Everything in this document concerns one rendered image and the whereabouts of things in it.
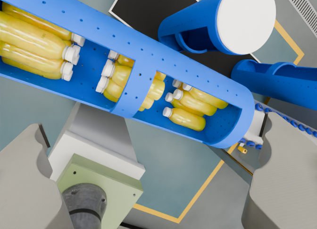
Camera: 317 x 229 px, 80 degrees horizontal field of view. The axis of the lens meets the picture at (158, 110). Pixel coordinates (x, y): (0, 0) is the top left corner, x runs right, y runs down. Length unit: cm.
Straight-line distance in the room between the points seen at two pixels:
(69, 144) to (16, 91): 128
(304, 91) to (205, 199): 183
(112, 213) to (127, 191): 10
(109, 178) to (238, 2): 81
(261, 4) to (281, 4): 158
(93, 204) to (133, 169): 19
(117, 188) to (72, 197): 14
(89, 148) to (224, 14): 71
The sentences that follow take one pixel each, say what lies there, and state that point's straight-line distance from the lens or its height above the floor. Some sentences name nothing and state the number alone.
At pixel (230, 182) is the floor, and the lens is 282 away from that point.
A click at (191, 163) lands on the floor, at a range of 234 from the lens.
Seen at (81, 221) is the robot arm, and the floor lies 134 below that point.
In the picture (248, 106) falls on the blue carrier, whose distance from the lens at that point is 75.
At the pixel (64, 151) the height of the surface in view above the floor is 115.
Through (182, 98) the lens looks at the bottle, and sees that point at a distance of 76.
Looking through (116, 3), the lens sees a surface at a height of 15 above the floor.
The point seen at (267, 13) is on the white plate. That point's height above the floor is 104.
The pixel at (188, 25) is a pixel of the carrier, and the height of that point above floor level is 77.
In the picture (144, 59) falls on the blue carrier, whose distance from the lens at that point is 55.
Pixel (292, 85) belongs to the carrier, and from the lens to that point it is 153.
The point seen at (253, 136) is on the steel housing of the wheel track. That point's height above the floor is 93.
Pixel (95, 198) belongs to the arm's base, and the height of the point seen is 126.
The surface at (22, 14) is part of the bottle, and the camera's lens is 65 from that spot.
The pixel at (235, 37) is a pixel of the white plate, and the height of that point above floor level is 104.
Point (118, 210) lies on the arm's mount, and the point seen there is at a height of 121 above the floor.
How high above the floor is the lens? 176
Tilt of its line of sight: 67 degrees down
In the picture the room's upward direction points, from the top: 137 degrees clockwise
